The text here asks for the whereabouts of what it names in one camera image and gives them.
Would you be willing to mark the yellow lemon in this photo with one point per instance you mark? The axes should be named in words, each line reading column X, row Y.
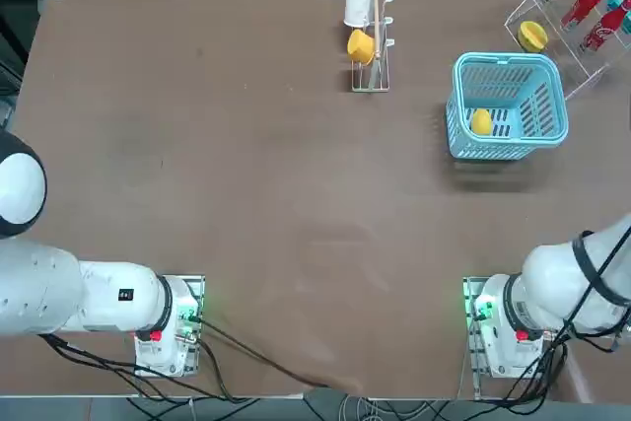
column 481, row 121

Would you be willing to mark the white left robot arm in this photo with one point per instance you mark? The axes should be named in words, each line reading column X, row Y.
column 44, row 288

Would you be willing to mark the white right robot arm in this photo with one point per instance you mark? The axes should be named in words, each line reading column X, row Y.
column 552, row 293

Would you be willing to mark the blue plastic basket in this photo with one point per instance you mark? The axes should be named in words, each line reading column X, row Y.
column 493, row 147

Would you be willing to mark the yellow green star fruit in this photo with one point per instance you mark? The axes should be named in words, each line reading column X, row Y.
column 532, row 36

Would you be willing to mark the clear acrylic rack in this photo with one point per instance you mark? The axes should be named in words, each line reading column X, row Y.
column 562, row 61

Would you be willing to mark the yellow plastic cup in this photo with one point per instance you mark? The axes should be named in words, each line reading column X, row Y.
column 360, row 46

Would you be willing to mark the white plastic cup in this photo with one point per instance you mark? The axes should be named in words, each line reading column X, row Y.
column 357, row 4

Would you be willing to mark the teal capped container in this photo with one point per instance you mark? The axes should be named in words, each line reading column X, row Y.
column 627, row 21
column 616, row 1

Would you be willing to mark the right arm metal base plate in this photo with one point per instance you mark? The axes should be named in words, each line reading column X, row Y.
column 470, row 293

